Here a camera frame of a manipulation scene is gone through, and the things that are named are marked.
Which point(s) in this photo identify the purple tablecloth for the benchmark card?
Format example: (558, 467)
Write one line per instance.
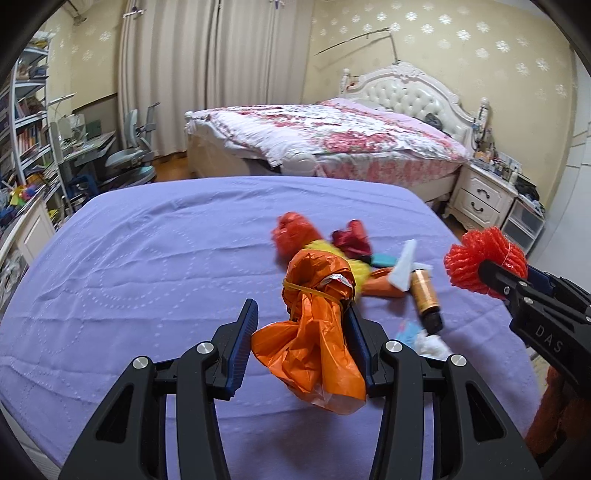
(153, 270)

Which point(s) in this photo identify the orange plastic bag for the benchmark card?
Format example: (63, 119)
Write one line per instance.
(308, 351)

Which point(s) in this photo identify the grey desk chair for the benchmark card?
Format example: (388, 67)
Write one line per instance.
(132, 166)

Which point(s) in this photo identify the white bookshelf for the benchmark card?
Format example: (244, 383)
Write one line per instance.
(28, 155)

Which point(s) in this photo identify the dark red wrapper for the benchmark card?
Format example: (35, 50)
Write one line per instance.
(339, 240)

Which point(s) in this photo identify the light blue box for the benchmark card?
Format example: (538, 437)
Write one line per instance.
(408, 332)

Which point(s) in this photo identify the white toothpaste box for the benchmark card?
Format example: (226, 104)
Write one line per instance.
(400, 275)

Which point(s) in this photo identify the study desk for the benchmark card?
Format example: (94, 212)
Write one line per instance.
(78, 165)

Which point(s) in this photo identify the plastic drawer unit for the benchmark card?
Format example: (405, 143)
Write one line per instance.
(523, 224)

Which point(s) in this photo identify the red plastic bag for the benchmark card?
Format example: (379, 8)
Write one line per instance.
(292, 233)

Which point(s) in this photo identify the bed with floral bedding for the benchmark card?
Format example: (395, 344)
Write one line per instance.
(337, 138)

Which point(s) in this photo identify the white nightstand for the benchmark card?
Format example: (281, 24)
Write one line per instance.
(480, 199)

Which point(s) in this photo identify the beige curtains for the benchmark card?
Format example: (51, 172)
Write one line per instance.
(185, 56)

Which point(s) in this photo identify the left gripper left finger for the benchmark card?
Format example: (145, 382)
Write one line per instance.
(125, 437)

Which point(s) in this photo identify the red foam fruit net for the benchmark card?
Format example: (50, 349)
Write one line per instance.
(463, 260)

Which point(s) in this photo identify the amber bottle black cap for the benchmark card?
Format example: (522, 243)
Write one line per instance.
(426, 301)

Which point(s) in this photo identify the yellow foam fruit net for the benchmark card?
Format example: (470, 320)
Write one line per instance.
(361, 271)

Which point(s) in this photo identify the white tufted headboard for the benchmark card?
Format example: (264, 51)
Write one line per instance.
(406, 89)

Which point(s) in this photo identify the wall air conditioner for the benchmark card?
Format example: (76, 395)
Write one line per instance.
(77, 9)

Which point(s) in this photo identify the teal white small box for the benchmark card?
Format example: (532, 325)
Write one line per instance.
(388, 261)

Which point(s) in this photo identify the white tissue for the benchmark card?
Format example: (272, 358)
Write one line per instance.
(431, 346)

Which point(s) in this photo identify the red bottle black cap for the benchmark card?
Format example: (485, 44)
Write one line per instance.
(358, 243)

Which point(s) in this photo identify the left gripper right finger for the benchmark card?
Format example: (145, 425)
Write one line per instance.
(474, 437)

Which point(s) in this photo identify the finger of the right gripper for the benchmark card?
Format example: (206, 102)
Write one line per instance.
(542, 281)
(504, 285)

